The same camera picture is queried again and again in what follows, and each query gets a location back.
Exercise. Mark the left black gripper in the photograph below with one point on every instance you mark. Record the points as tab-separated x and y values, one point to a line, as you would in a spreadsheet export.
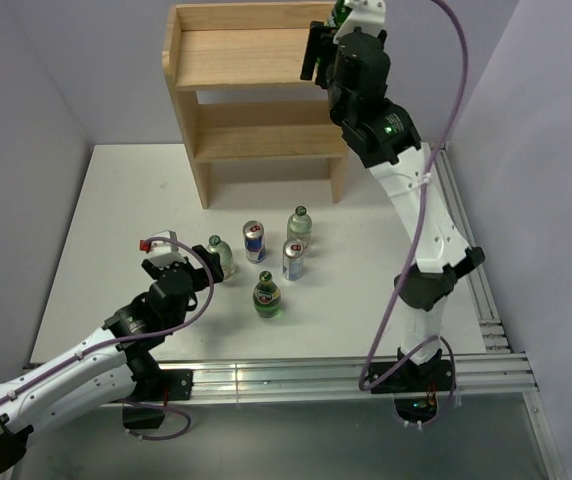
200	274

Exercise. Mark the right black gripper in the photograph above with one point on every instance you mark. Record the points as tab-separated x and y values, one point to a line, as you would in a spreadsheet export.
319	37

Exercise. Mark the clear bottle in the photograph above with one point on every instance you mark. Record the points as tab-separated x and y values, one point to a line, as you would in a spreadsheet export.
217	245
299	226

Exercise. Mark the green bottle yellow label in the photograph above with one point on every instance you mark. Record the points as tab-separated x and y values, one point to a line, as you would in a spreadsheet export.
338	14

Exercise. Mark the green bottle red label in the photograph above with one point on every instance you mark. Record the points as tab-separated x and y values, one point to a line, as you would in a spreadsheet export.
266	296

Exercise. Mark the silver Red Bull can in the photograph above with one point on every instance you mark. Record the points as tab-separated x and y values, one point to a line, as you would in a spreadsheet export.
293	259

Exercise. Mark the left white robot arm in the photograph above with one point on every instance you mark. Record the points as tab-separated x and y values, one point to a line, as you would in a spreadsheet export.
114	362

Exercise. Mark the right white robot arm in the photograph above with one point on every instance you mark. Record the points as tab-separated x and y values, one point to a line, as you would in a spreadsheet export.
386	141

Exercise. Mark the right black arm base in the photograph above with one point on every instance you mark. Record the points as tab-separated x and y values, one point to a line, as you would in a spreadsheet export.
420	392

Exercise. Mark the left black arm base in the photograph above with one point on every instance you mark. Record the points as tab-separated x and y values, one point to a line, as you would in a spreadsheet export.
140	411

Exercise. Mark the wooden two-tier shelf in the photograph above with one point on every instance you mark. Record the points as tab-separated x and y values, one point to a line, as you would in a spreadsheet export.
225	65

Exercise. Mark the blue Red Bull can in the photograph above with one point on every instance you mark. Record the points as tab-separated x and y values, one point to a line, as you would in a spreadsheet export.
254	241

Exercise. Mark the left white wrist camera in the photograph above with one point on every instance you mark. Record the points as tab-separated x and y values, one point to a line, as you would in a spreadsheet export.
161	249

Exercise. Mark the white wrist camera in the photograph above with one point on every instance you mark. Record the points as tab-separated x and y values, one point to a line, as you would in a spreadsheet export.
368	15
161	249

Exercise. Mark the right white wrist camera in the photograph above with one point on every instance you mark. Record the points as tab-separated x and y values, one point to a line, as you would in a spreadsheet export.
368	15

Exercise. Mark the aluminium frame rail right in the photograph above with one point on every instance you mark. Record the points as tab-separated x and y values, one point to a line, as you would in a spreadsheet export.
491	326

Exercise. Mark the aluminium frame rail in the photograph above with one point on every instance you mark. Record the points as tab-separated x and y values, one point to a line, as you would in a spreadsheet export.
491	326
303	380

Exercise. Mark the aluminium frame rail front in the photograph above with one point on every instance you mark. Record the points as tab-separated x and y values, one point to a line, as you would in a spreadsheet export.
303	380

